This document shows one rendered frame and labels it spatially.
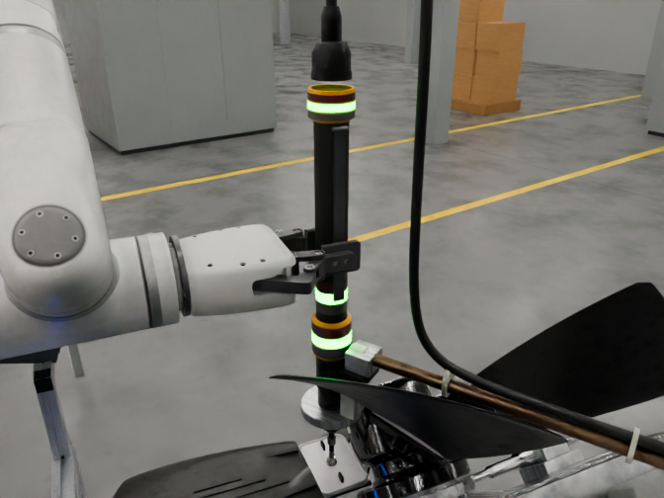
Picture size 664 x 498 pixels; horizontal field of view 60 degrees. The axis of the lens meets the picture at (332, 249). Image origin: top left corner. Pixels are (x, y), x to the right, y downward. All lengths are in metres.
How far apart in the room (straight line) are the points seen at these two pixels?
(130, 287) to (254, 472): 0.32
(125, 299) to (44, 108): 0.20
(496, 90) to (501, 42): 0.64
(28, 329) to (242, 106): 6.80
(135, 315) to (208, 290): 0.06
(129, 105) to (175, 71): 0.63
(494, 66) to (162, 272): 8.38
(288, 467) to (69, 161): 0.44
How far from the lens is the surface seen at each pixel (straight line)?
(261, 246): 0.53
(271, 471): 0.73
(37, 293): 0.45
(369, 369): 0.61
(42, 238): 0.44
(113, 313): 0.50
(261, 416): 2.63
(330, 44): 0.52
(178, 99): 6.90
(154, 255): 0.51
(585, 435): 0.57
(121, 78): 6.67
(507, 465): 0.89
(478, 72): 8.94
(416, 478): 0.71
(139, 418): 2.74
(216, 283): 0.50
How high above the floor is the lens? 1.72
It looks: 25 degrees down
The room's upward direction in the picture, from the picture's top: straight up
